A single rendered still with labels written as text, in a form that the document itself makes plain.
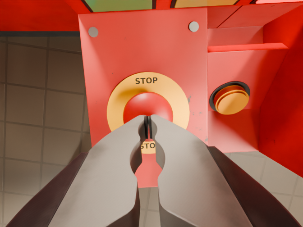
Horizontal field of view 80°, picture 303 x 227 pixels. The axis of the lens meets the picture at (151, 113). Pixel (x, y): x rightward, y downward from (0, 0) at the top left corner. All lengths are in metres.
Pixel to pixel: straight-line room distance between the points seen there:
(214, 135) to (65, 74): 0.88
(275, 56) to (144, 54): 0.14
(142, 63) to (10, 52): 1.05
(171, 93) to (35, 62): 0.99
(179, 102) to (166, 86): 0.02
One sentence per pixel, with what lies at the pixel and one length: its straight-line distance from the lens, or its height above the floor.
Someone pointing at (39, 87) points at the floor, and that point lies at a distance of 1.09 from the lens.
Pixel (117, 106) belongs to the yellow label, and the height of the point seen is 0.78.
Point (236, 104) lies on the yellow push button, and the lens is 0.23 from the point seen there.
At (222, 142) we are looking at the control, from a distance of 0.26.
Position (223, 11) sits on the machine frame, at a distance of 0.71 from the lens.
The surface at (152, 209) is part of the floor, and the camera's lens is 1.16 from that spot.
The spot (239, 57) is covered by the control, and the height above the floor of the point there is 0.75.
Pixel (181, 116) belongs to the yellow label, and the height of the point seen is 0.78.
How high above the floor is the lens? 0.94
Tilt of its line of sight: 81 degrees down
